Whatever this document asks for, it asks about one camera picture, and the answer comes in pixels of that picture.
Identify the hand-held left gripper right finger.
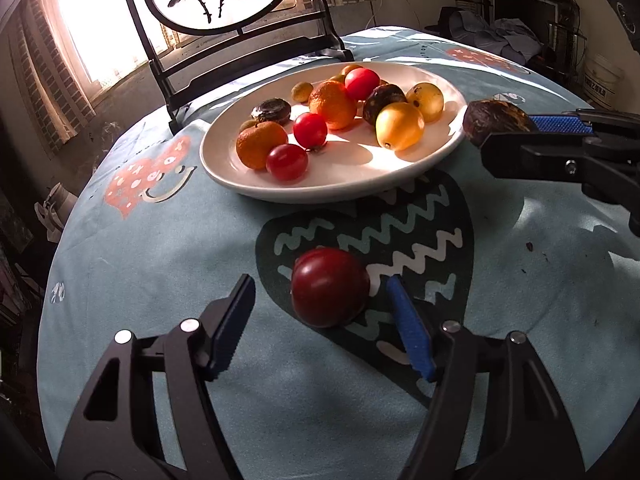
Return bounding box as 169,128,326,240
385,275,586,480

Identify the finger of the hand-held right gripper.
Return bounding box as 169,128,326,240
529,109,640,136
481,130,601,181

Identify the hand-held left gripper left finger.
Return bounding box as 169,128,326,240
55,274,257,480

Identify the dark wrinkled passion fruit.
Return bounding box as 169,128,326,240
362,83,408,127
462,100,540,148
251,98,292,127

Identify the yellow spotted fruit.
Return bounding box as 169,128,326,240
405,82,445,123

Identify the large smooth orange fruit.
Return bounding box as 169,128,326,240
375,102,426,151

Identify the white oval plate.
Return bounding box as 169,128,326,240
199,60,468,205

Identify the orange tangerine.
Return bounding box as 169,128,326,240
236,121,289,171

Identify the red cherry tomato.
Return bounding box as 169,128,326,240
344,67,381,102
265,143,309,182
292,112,329,150

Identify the white bucket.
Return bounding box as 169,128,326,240
581,52,626,111

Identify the printed blue tablecloth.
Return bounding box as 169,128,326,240
37,25,640,480

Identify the pile of clothes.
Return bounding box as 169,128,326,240
425,7,546,63

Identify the black monitor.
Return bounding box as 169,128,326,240
480,0,561,26

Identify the black speaker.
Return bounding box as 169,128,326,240
600,0,640,46

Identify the round orange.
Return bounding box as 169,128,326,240
308,80,358,131

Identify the white plastic container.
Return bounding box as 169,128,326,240
34,182,78,243

